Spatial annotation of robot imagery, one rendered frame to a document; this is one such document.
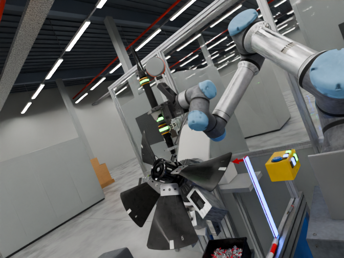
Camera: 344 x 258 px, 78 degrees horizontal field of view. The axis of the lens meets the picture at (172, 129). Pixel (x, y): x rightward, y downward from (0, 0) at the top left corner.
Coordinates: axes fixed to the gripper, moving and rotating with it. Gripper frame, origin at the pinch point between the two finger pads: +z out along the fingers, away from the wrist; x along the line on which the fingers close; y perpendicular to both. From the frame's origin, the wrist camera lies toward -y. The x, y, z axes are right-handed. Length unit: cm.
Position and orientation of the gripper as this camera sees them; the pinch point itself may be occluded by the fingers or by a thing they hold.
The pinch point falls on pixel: (152, 110)
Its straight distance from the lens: 105.8
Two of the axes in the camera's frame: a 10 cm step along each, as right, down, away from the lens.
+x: 6.2, -2.8, 7.3
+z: -6.9, 2.5, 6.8
